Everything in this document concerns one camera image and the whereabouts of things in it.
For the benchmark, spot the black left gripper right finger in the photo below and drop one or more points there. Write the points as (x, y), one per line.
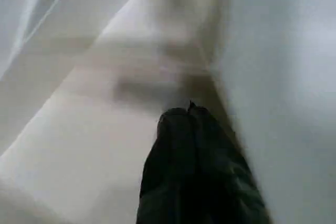
(226, 182)

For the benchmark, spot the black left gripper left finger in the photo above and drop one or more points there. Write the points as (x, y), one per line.
(170, 171)

